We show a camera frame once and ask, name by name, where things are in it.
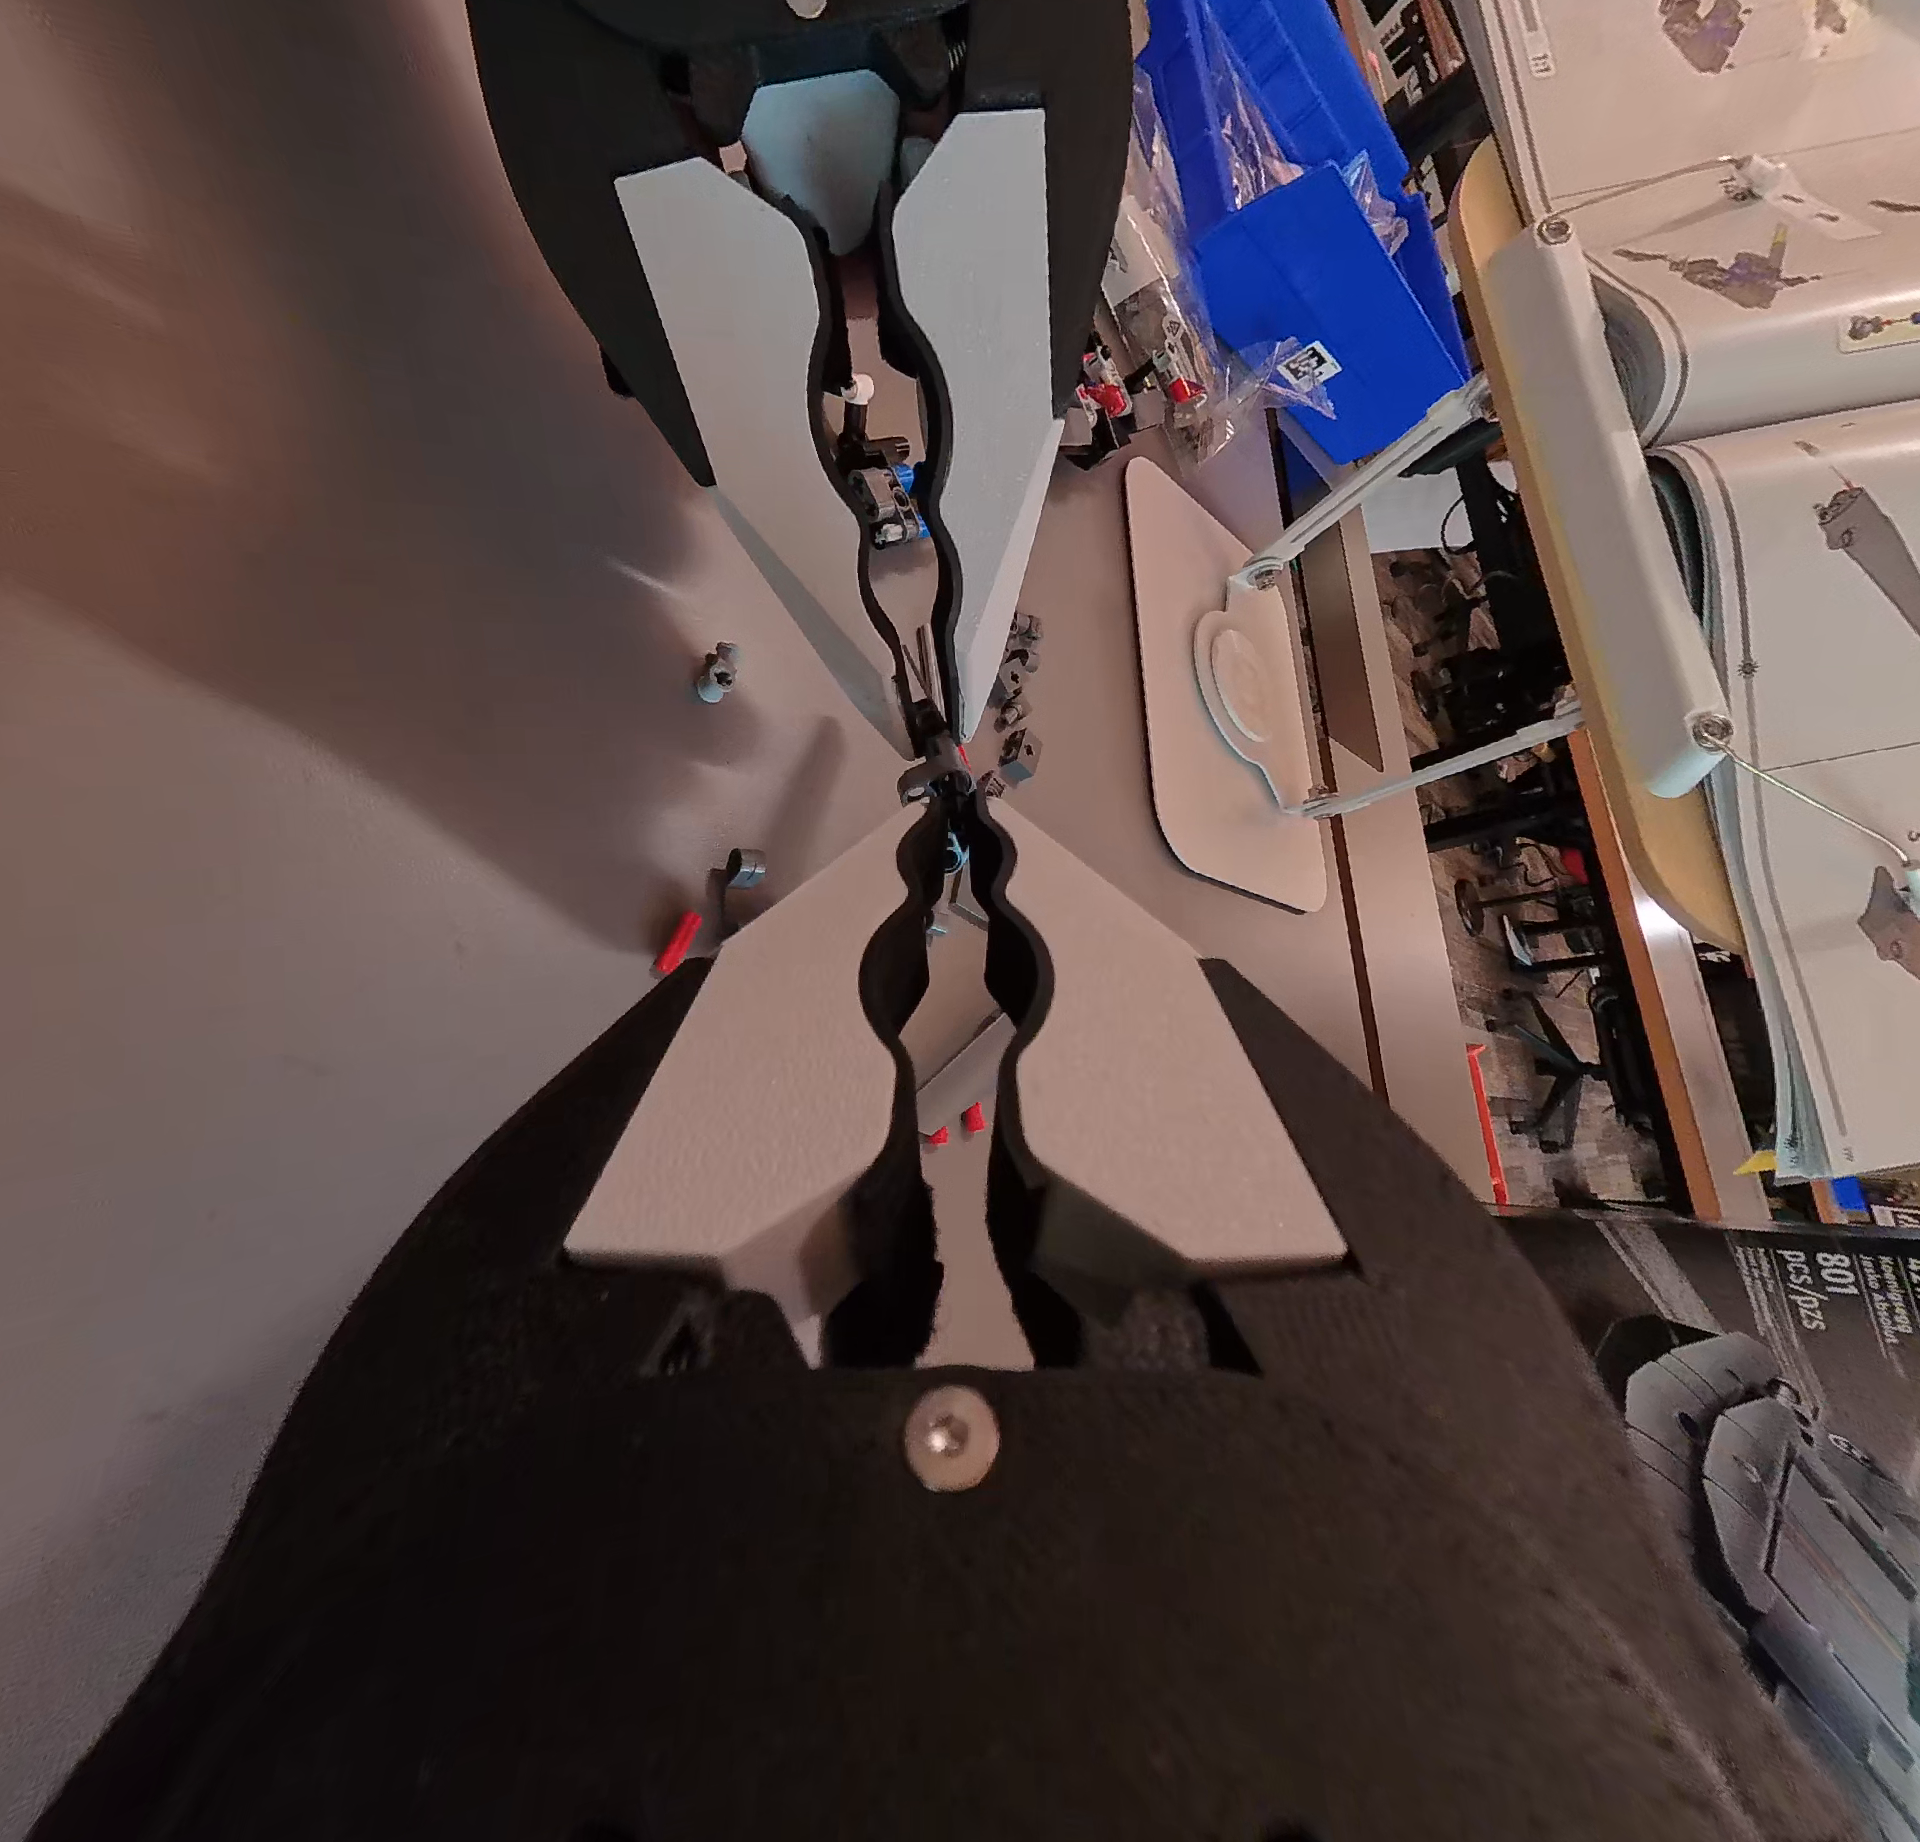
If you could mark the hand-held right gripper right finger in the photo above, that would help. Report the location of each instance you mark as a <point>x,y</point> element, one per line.
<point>1171,1124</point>

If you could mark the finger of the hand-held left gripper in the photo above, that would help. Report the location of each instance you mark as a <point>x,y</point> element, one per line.
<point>720,344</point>
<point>996,374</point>

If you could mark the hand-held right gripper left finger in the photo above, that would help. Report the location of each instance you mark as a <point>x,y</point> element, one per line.
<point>736,1108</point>

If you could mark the partly built lego car model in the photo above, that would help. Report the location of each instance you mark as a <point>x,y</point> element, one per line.
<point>1106,399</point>

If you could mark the blue and grey lego subassembly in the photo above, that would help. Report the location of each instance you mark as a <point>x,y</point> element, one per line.
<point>885,499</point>

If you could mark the small black lego pin connector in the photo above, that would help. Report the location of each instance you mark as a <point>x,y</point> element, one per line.
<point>940,799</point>

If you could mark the light grey lego axle connector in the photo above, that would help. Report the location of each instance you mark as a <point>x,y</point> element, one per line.
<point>715,673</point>

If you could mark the pile of dark grey lego connectors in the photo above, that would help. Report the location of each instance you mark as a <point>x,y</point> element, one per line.
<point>1027,747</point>

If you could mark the dark cardboard set box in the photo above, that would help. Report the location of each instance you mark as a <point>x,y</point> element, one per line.
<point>1770,1499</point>

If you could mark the blue storage bins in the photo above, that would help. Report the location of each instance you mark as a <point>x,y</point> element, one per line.
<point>1321,266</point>

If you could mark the black office chair base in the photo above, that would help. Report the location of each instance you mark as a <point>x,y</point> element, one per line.
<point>1551,1070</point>

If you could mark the blue plastic bin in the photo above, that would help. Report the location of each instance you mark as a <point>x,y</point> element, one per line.
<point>1261,56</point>

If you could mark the open instruction book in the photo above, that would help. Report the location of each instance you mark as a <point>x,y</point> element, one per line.
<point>1801,598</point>

